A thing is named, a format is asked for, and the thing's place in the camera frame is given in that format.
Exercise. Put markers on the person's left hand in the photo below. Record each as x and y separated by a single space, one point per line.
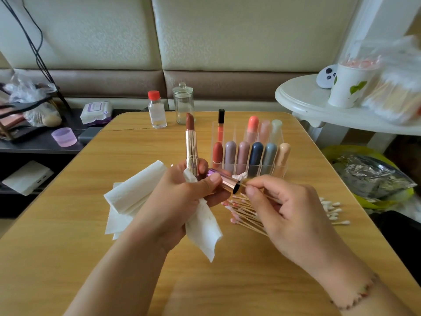
174 210

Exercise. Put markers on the person's right hand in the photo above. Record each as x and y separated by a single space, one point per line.
302 223

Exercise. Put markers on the large white tissue sheet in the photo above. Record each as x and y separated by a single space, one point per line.
204 230

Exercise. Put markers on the stack of white tissues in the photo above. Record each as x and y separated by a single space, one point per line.
117 220

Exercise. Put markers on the metallic purple lipstick cap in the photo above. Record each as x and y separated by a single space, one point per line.
225 181

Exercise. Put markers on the red lipstick beige tube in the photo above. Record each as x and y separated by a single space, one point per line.
282 159

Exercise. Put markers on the brown lipstick gold tube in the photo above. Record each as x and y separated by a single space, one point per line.
191 144

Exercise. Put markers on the clear acrylic lipstick organizer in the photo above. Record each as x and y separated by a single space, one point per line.
270 160

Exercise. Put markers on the red lipstick grey-blue tube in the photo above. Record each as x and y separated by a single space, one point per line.
269 159

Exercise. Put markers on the red lipstick mauve tube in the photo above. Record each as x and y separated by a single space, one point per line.
230 158

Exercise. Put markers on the red lipstick navy tube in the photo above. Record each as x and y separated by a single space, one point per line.
256 159

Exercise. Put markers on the red lipstick dusty pink tube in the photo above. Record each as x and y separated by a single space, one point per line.
243 158

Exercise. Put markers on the person's left forearm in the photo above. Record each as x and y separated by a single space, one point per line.
115 283

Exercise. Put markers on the person's right forearm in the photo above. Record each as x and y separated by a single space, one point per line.
375 302

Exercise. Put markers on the yellow-green bin with bag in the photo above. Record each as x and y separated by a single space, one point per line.
372 177

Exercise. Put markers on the clear bottle red cap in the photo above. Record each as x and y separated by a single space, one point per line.
157 112

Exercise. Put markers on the glass jar with lid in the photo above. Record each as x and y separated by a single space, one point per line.
183 105

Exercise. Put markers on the dark grey flat box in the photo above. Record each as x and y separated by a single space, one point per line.
90 135

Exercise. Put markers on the white round side table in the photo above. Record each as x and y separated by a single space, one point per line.
302 102

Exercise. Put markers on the wet wipes pack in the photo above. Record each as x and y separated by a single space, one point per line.
96 113

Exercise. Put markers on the small purple plastic cup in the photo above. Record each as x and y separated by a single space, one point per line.
64 137

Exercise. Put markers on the white mug green leaf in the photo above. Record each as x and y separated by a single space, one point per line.
348 85

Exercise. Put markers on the black low shelf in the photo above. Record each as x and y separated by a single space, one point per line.
39 151

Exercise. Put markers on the white panda figure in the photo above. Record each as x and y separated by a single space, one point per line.
326 76

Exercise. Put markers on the white power bank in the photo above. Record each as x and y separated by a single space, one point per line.
27 178

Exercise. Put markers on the crumpled clear plastic bag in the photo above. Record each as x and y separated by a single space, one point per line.
26 88

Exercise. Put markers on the beige padded backrest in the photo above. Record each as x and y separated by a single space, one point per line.
256 33

